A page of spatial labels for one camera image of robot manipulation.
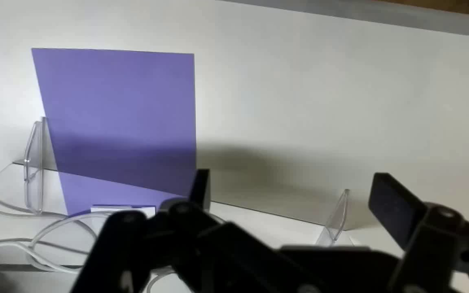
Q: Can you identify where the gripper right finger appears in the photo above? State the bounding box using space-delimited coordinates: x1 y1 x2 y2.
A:
368 172 469 293

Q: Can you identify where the white cable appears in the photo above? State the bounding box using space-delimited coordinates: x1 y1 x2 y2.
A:
0 211 178 293
0 179 96 219

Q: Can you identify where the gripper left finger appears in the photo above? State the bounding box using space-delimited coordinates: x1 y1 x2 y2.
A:
70 168 320 293

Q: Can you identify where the clear glass barrier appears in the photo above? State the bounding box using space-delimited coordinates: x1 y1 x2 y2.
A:
12 47 361 247

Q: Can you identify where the purple cloth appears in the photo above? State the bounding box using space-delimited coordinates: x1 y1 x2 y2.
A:
31 47 197 219

